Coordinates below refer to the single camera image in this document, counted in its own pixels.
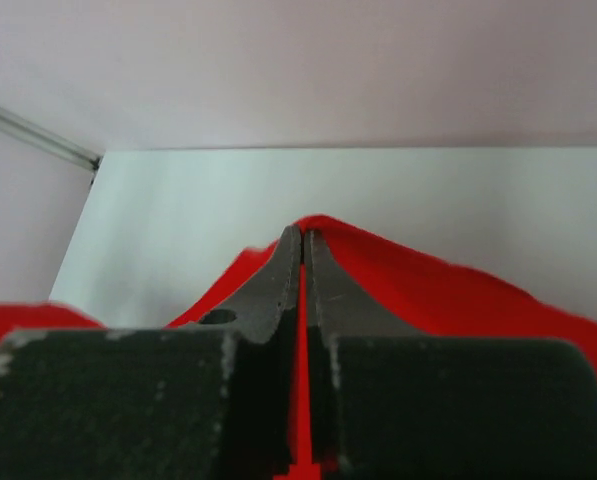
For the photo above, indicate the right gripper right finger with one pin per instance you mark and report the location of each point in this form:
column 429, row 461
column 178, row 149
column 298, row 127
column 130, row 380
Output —
column 391, row 401

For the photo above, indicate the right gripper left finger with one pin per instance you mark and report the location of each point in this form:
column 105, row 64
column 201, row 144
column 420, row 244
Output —
column 206, row 400

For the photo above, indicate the red t shirt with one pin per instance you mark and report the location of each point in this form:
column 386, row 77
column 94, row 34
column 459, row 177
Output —
column 436, row 296

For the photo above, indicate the left aluminium frame post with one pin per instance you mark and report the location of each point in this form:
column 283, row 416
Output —
column 27, row 132

